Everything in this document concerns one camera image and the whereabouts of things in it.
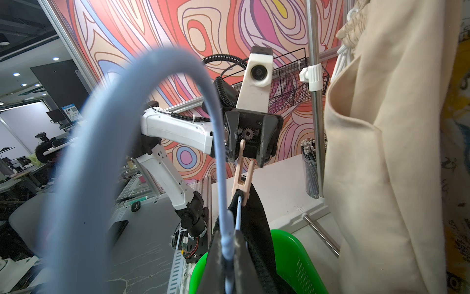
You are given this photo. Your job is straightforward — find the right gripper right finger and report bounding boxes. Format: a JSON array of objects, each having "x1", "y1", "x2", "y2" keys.
[{"x1": 233, "y1": 230, "x2": 265, "y2": 294}]

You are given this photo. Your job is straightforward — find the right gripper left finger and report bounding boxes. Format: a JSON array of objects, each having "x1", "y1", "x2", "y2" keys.
[{"x1": 197, "y1": 232, "x2": 228, "y2": 294}]

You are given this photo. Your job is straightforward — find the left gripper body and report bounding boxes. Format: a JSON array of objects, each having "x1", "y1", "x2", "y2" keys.
[{"x1": 224, "y1": 109, "x2": 283, "y2": 167}]

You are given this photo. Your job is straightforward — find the beige shorts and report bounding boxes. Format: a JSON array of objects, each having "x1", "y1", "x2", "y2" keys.
[{"x1": 323, "y1": 1, "x2": 463, "y2": 294}]

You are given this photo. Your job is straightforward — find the light blue wire hanger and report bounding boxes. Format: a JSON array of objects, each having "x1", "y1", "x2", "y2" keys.
[{"x1": 40, "y1": 47, "x2": 243, "y2": 294}]

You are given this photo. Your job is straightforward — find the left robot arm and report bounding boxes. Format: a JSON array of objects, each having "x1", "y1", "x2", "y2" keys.
[{"x1": 135, "y1": 47, "x2": 283, "y2": 263}]

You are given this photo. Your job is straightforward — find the printed white blue yellow shorts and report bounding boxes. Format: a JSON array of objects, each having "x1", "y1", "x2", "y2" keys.
[{"x1": 441, "y1": 1, "x2": 470, "y2": 294}]

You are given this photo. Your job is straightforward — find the cup of pens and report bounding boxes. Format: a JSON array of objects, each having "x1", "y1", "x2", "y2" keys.
[{"x1": 301, "y1": 138, "x2": 319, "y2": 199}]

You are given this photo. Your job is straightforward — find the green plastic basket tray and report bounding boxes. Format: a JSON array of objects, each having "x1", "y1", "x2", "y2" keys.
[{"x1": 188, "y1": 230, "x2": 328, "y2": 294}]

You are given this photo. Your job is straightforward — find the clothes rack with steel bar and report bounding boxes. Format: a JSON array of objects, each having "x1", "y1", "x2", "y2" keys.
[{"x1": 299, "y1": 0, "x2": 340, "y2": 258}]

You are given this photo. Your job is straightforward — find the black wire basket left wall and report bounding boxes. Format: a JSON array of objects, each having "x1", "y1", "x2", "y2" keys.
[{"x1": 223, "y1": 47, "x2": 329, "y2": 115}]

